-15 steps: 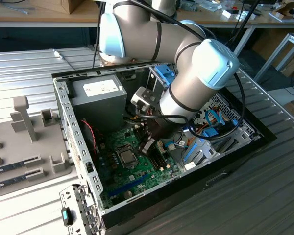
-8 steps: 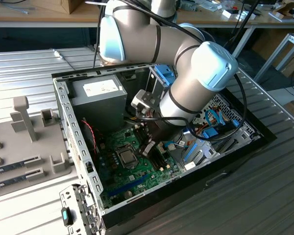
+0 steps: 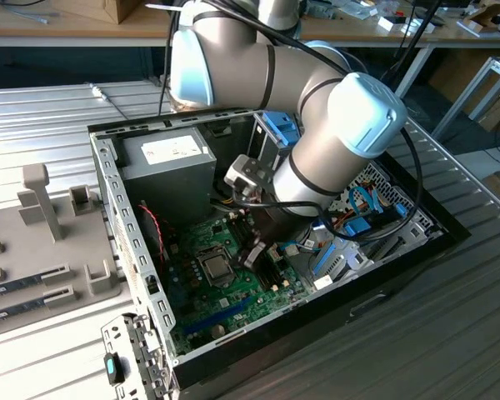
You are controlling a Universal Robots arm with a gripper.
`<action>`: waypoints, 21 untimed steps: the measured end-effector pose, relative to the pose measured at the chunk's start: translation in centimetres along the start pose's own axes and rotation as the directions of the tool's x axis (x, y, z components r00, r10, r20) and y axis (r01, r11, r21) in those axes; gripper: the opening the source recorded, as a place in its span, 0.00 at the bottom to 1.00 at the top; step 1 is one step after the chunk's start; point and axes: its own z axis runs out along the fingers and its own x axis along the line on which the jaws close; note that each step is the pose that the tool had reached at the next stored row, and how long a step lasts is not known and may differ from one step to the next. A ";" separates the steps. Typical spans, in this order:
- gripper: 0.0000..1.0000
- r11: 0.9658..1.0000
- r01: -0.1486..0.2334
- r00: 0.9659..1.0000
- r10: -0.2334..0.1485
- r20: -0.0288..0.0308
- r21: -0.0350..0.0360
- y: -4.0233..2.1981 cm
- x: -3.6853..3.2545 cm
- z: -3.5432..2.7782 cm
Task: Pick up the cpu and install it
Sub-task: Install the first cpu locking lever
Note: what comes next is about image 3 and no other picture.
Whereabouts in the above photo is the blue expansion slot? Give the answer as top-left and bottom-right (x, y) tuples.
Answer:
(185, 297), (253, 337)

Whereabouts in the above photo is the black case fan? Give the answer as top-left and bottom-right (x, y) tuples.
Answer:
(139, 203), (172, 264)

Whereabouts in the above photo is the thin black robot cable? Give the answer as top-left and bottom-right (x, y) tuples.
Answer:
(155, 0), (185, 116)

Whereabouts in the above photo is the grey power supply unit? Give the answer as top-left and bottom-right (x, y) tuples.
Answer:
(118, 126), (218, 218)

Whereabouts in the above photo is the silver CPU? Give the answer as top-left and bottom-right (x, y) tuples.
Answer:
(202, 255), (231, 280)

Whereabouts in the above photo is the long wooden desk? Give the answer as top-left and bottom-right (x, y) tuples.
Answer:
(0, 0), (500, 48)

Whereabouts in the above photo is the grey parts rack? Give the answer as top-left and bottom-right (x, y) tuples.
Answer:
(0, 164), (124, 338)

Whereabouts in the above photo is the hard disk in blue carrier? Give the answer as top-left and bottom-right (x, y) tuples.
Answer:
(342, 210), (402, 248)

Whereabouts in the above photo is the blue plastic drive latch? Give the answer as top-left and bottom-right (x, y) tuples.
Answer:
(280, 128), (303, 148)
(263, 111), (298, 135)

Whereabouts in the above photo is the open cardboard box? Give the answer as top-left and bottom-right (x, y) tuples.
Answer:
(462, 2), (500, 38)

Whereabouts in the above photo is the black stand pole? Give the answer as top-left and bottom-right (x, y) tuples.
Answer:
(378, 0), (443, 101)

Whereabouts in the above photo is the blue flat data wire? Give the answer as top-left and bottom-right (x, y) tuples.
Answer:
(347, 184), (385, 216)

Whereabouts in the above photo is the silver disk bay cage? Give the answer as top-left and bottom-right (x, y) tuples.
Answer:
(247, 111), (302, 168)

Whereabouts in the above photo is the perforated silver drive cage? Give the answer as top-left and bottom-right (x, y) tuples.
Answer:
(327, 161), (448, 289)

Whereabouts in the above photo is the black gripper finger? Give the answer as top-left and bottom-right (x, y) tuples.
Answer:
(237, 227), (263, 252)
(239, 240), (270, 271)

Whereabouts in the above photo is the aluminium profile frame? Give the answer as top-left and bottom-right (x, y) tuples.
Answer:
(431, 56), (500, 141)

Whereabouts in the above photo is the black RAM slot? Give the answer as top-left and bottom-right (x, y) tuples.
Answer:
(239, 218), (287, 289)
(231, 220), (278, 293)

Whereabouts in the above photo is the red twisted fan wire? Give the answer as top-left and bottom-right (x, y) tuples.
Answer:
(137, 201), (168, 262)

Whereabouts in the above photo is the brown cardboard box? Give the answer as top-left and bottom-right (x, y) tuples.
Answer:
(49, 0), (145, 25)

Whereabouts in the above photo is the blue carrier rail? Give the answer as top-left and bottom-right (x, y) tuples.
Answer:
(312, 241), (337, 278)

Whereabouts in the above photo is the cable with white plug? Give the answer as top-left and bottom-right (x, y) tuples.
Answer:
(88, 82), (128, 123)

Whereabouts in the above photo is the CPU socket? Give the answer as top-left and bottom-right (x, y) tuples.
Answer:
(193, 245), (239, 291)

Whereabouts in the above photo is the black PC case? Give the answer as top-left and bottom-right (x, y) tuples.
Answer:
(87, 107), (472, 400)

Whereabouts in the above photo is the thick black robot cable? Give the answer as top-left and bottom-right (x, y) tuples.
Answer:
(199, 0), (424, 245)

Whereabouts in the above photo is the black blue case latch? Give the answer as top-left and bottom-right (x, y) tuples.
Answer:
(103, 352), (126, 385)

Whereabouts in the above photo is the dark RAM stick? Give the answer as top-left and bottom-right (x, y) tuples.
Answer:
(0, 298), (49, 327)
(0, 272), (47, 300)

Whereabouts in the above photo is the green motherboard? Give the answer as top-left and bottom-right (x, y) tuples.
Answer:
(168, 216), (314, 356)

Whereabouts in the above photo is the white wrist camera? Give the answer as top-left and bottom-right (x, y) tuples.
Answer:
(223, 153), (277, 202)

